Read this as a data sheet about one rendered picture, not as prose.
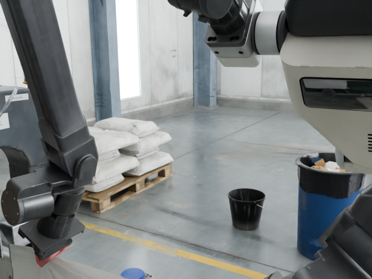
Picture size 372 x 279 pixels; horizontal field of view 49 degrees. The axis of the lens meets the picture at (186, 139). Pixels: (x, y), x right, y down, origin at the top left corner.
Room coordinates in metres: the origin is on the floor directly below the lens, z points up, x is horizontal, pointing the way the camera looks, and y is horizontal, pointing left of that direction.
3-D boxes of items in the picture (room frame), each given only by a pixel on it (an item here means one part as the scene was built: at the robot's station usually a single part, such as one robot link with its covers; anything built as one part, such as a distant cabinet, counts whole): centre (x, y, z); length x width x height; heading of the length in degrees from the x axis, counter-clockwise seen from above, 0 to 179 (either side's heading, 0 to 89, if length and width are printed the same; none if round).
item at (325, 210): (2.60, -0.98, 0.32); 0.51 x 0.48 x 0.65; 148
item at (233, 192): (3.02, -0.47, 0.13); 0.30 x 0.30 x 0.26
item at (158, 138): (4.15, 0.48, 0.44); 0.68 x 0.44 x 0.15; 148
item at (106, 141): (3.63, 0.77, 0.56); 0.66 x 0.42 x 0.15; 148
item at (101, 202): (3.99, 0.81, 0.07); 1.20 x 0.82 x 0.14; 150
